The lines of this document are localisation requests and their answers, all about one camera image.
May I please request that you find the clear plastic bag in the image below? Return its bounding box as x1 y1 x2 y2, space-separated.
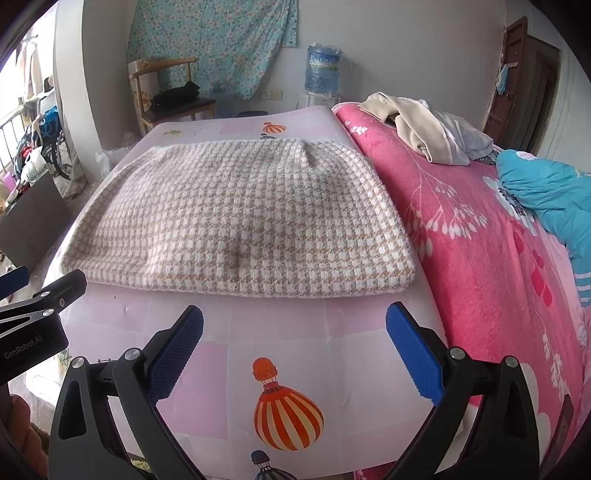
95 131 139 174

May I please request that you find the teal floral cloth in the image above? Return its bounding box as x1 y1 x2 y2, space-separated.
127 0 301 101

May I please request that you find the pale blue garment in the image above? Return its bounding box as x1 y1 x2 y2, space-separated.
418 99 495 166

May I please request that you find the pink floral blanket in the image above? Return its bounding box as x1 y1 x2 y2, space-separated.
332 102 591 480

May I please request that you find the blue quilt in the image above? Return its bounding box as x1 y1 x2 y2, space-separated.
495 148 591 287

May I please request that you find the bicycle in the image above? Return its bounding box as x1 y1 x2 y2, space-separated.
18 106 75 181

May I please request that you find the white water dispenser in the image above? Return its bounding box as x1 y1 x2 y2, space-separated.
298 90 341 110

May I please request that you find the dark cabinet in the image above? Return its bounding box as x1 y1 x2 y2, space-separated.
0 174 70 268

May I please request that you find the black cloth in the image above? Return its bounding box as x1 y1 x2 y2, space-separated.
151 80 200 110

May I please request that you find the beige houndstooth coat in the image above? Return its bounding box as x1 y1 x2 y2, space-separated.
61 137 419 298

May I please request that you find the person's left hand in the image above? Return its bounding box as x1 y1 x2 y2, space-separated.
8 394 33 478

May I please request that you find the beige garment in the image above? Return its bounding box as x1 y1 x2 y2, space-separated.
358 91 472 166

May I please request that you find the brown wooden door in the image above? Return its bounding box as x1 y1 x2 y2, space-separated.
489 16 561 151

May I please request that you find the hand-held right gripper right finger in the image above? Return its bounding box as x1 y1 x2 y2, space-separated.
385 301 541 480

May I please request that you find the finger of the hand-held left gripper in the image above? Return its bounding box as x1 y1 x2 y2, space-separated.
0 266 29 296
0 270 88 322

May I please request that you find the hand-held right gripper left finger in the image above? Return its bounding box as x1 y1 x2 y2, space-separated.
48 305 205 480

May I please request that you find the wooden chair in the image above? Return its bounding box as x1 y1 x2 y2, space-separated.
128 56 218 136

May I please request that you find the blue water bottle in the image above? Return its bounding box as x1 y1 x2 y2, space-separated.
305 43 345 97

